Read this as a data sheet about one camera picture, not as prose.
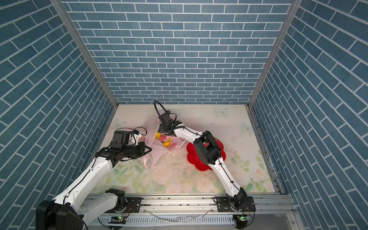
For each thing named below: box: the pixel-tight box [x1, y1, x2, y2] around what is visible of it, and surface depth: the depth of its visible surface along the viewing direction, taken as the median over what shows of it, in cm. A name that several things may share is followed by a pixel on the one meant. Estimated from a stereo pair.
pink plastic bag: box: [142, 111, 187, 170], surface depth 87 cm
